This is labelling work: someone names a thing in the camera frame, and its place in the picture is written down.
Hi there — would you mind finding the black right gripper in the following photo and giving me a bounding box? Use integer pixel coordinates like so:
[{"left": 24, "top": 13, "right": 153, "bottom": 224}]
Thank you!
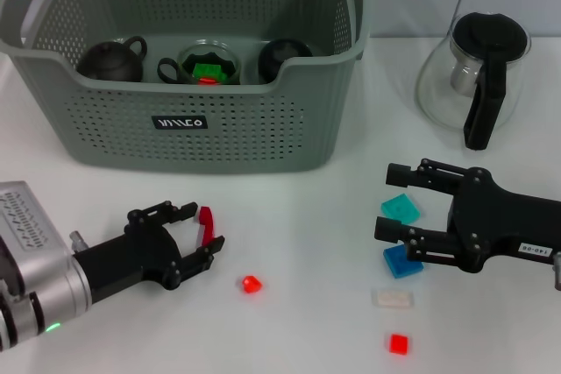
[{"left": 374, "top": 158, "right": 561, "bottom": 273}]

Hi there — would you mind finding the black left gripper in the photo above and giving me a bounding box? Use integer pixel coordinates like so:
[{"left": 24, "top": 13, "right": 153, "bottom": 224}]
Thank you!
[{"left": 72, "top": 201, "right": 226, "bottom": 305}]

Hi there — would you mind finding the dark red curved toy piece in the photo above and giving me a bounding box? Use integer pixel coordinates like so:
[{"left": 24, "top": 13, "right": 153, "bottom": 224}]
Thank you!
[{"left": 196, "top": 206, "right": 217, "bottom": 249}]

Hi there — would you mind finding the red sloped toy brick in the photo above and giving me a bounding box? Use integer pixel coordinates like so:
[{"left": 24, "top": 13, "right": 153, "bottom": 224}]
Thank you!
[{"left": 240, "top": 275, "right": 264, "bottom": 295}]

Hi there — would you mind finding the grey perforated storage bin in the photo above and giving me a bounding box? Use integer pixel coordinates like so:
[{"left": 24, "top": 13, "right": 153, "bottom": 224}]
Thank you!
[{"left": 0, "top": 0, "right": 373, "bottom": 176}]

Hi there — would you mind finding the teal square toy plate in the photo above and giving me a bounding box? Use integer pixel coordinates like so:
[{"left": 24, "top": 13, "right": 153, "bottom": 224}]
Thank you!
[{"left": 380, "top": 193, "right": 421, "bottom": 225}]

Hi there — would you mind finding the blue square toy plate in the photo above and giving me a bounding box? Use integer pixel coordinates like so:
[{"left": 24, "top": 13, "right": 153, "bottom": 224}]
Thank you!
[{"left": 383, "top": 244, "right": 425, "bottom": 280}]

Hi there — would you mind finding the white toy brick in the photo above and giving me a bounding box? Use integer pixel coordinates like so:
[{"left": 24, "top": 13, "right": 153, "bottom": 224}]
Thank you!
[{"left": 371, "top": 288, "right": 415, "bottom": 310}]

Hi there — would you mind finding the red square toy brick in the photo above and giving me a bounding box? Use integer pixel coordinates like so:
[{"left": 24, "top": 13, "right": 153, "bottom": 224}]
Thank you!
[{"left": 384, "top": 333, "right": 414, "bottom": 356}]

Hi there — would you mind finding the black clay teapot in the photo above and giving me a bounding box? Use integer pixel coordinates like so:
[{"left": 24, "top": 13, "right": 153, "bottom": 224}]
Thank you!
[{"left": 76, "top": 35, "right": 148, "bottom": 83}]

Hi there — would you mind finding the glass teapot black handle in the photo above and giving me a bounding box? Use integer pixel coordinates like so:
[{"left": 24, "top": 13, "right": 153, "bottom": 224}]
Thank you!
[{"left": 415, "top": 11, "right": 532, "bottom": 152}]

